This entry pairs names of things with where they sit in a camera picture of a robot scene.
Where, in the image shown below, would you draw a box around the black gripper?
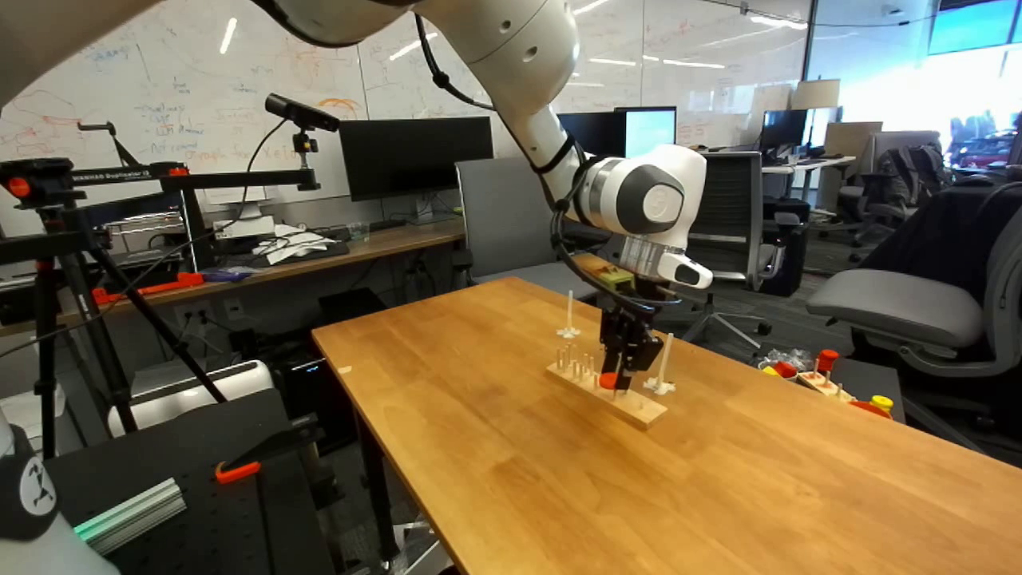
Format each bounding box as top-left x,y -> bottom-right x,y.
594,292 -> 668,393

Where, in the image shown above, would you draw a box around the wooden base with clear pegs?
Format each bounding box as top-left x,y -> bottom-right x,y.
544,335 -> 669,430

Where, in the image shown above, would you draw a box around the black office chair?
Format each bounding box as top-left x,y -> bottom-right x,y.
688,147 -> 772,292

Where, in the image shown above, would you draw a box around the grey chair backrest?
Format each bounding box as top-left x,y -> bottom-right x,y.
454,156 -> 599,300

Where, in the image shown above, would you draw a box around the colourful toy board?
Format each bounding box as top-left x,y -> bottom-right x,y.
796,370 -> 860,407

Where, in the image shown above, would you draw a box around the lit computer monitor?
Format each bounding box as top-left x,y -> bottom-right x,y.
620,103 -> 684,162

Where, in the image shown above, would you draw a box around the dark computer monitor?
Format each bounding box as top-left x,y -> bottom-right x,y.
554,104 -> 627,162

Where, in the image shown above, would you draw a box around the small colourful toy pieces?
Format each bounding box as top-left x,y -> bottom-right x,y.
745,353 -> 908,424

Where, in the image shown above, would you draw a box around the grey office chair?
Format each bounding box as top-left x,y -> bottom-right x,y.
804,203 -> 1022,424

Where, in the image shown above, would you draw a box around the wide black monitor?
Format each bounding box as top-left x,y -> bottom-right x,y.
336,115 -> 497,203

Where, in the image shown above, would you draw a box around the wooden workbench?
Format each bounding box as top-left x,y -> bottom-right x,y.
56,218 -> 469,324

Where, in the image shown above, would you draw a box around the white papers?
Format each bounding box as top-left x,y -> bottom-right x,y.
216,218 -> 341,268

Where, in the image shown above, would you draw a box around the black clamp orange tip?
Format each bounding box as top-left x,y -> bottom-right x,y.
212,413 -> 325,490

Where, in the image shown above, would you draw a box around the white box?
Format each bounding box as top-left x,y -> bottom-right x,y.
104,359 -> 277,441

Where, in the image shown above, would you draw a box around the red clamp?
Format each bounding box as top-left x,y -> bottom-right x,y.
90,268 -> 212,312

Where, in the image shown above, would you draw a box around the aluminium bar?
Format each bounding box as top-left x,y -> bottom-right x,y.
67,473 -> 191,558

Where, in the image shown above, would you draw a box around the black cap white logo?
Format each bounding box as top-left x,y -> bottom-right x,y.
0,417 -> 65,546

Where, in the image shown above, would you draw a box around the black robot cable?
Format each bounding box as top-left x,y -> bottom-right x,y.
413,10 -> 657,315

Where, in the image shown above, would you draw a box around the black camera on stand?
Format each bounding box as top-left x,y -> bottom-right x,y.
262,88 -> 346,136

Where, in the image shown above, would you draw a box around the black camera tripod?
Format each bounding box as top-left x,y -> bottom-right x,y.
0,119 -> 323,464

